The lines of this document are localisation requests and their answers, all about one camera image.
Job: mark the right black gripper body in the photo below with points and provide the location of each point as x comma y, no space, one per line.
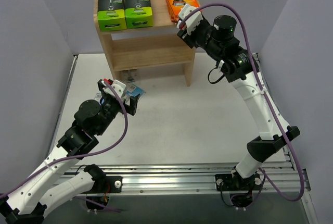
189,38

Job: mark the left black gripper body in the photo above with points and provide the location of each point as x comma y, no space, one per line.
114,106

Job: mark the green black razor box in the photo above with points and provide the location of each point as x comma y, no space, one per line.
111,15
138,14

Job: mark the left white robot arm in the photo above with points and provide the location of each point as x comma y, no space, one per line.
37,196

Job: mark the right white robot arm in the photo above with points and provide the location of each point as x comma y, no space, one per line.
243,74

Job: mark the second left white arm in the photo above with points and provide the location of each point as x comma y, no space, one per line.
92,119

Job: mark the blue razor blister under shelf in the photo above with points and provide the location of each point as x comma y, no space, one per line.
130,76

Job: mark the wooden two-tier shelf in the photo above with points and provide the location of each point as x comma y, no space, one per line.
146,51

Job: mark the blue razor blister left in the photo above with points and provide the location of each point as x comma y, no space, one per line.
98,96

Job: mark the blue razor blister middle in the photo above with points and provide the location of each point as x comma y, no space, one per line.
132,90

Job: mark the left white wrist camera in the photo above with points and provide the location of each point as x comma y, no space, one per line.
118,86

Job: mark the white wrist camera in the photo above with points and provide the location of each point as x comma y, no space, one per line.
118,86
188,18

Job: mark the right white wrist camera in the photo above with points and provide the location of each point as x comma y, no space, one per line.
188,18

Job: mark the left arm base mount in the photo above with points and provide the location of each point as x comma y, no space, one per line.
109,182

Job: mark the aluminium frame rail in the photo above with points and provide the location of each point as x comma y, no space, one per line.
194,178

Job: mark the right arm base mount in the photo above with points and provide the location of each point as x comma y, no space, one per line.
230,182

